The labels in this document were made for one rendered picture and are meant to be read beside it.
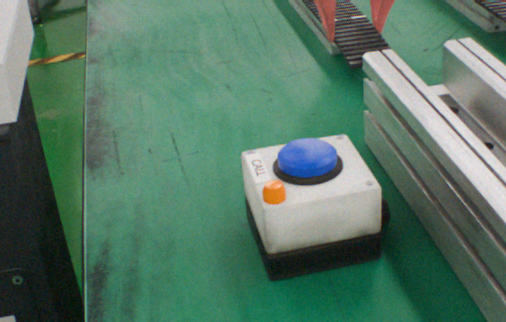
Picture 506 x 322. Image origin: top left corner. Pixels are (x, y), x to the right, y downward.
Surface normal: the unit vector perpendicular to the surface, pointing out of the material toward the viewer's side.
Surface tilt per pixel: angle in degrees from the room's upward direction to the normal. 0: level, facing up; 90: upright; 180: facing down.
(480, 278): 90
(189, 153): 0
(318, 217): 90
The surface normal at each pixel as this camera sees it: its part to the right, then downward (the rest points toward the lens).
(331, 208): 0.20, 0.47
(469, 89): -0.98, 0.17
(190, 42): -0.08, -0.87
